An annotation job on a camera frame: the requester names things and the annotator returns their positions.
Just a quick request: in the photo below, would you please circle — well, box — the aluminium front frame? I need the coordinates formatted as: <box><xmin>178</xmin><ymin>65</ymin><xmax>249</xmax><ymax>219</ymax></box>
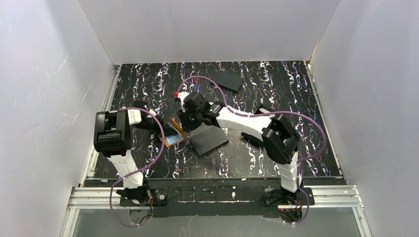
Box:
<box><xmin>61</xmin><ymin>185</ymin><xmax>372</xmax><ymax>237</ymax></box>

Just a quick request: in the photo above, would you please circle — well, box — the orange leather card holder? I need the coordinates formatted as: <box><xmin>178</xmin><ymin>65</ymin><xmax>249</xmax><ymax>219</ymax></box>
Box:
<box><xmin>160</xmin><ymin>118</ymin><xmax>186</xmax><ymax>148</ymax></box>

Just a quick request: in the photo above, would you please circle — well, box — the black network switch box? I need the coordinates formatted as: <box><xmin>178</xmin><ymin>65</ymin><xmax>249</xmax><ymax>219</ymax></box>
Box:
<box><xmin>189</xmin><ymin>126</ymin><xmax>229</xmax><ymax>158</ymax></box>

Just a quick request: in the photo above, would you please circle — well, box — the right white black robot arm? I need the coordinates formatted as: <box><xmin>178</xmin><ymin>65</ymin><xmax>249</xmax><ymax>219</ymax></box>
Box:
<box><xmin>175</xmin><ymin>92</ymin><xmax>302</xmax><ymax>193</ymax></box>

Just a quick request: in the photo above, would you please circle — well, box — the flat black box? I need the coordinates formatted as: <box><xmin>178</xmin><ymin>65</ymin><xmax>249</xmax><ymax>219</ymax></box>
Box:
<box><xmin>209</xmin><ymin>71</ymin><xmax>244</xmax><ymax>92</ymax></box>

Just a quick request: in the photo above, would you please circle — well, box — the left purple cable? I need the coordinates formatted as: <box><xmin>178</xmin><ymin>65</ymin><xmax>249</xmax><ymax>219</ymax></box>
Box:
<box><xmin>109</xmin><ymin>107</ymin><xmax>166</xmax><ymax>228</ymax></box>

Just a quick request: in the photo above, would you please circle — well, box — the open black plastic box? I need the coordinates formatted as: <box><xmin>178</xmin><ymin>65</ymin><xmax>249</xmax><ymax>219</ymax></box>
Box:
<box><xmin>241</xmin><ymin>104</ymin><xmax>274</xmax><ymax>147</ymax></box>

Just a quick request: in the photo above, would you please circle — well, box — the left aluminium side rail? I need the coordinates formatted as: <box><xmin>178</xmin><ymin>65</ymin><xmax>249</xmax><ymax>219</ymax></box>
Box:
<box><xmin>78</xmin><ymin>65</ymin><xmax>121</xmax><ymax>188</ymax></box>

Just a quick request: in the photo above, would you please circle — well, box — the blue red screwdriver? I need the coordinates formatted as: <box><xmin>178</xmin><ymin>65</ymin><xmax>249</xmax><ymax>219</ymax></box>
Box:
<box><xmin>192</xmin><ymin>78</ymin><xmax>200</xmax><ymax>93</ymax></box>

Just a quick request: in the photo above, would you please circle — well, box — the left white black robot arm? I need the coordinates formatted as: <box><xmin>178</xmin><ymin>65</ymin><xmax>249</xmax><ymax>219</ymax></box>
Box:
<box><xmin>93</xmin><ymin>108</ymin><xmax>181</xmax><ymax>189</ymax></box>

